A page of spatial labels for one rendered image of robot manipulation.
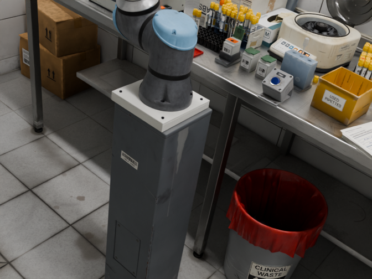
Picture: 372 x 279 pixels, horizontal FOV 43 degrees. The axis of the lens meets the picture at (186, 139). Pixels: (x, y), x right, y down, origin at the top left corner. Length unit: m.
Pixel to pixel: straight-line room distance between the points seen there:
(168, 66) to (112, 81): 1.43
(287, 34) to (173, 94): 0.63
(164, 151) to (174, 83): 0.18
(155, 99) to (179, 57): 0.13
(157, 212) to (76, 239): 0.75
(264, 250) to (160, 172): 0.61
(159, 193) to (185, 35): 0.46
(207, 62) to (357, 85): 0.48
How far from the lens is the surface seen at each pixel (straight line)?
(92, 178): 2.38
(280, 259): 1.81
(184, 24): 1.21
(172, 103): 1.25
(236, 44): 1.60
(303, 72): 1.54
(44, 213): 2.22
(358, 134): 1.41
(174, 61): 1.21
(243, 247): 1.81
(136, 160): 1.36
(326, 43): 1.67
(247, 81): 1.54
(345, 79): 1.57
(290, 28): 1.73
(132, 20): 1.28
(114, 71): 2.72
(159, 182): 1.33
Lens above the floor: 1.59
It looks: 36 degrees down
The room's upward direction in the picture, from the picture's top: 10 degrees clockwise
